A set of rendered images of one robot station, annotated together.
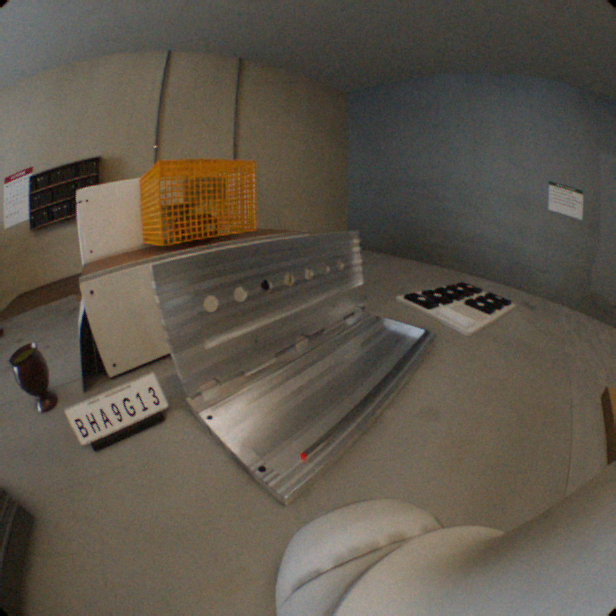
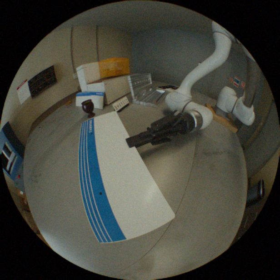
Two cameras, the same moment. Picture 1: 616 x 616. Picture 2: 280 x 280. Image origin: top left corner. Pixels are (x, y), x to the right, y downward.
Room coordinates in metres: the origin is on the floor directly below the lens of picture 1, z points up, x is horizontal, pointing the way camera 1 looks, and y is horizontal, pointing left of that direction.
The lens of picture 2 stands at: (-0.37, 0.29, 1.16)
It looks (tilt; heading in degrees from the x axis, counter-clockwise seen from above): 49 degrees down; 343
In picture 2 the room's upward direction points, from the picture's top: straight up
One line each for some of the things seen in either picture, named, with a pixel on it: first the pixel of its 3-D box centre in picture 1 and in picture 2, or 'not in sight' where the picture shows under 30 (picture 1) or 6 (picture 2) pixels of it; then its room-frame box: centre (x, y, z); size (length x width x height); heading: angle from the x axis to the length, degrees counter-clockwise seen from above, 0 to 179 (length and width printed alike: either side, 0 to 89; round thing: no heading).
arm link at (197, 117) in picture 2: not in sight; (190, 121); (-0.19, 0.03, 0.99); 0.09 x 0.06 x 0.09; 9
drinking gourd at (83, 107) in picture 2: (34, 379); (88, 108); (0.17, 0.49, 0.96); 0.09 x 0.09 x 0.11
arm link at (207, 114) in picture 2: not in sight; (199, 116); (-0.16, -0.08, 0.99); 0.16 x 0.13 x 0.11; 99
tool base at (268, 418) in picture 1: (338, 366); (152, 95); (0.34, -0.05, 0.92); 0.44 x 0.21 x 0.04; 138
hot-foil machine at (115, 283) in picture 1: (213, 237); (115, 76); (0.69, 0.26, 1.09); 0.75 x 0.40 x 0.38; 138
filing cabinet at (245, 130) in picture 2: not in sight; (246, 125); (-0.32, -3.14, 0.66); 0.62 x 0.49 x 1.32; 41
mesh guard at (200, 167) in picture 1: (193, 201); (114, 67); (0.58, 0.27, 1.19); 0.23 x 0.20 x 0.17; 138
